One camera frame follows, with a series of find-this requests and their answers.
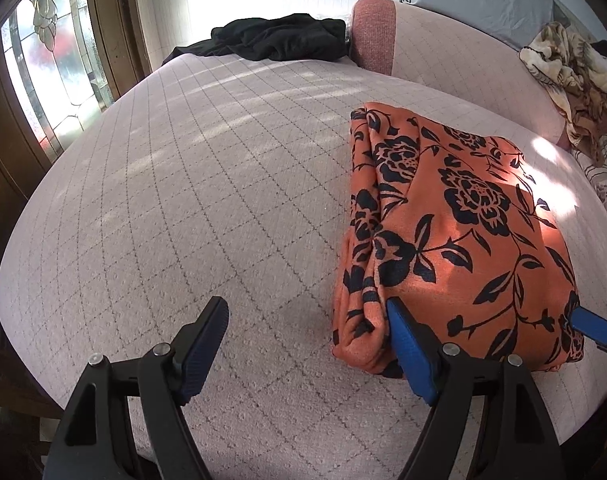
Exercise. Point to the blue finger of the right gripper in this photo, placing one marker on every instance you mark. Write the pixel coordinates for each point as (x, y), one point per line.
(591, 325)

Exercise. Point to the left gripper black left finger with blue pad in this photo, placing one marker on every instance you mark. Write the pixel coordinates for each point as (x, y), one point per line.
(124, 420)

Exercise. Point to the orange black floral cloth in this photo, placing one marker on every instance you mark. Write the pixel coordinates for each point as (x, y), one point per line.
(450, 223)

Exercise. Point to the beige brown floral cloth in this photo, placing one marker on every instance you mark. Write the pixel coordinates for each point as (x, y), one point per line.
(574, 75)

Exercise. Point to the pink quilted bed cover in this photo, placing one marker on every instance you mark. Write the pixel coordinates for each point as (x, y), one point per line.
(224, 177)

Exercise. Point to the pink bed headboard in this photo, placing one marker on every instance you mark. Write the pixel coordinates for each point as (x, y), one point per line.
(425, 47)

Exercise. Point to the stained glass window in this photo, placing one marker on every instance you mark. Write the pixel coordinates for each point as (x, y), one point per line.
(52, 56)

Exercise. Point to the black garment on bed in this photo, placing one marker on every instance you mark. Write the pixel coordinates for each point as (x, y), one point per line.
(294, 37)

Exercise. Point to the dark wooden door frame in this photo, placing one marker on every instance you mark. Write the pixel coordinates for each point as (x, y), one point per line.
(23, 164)

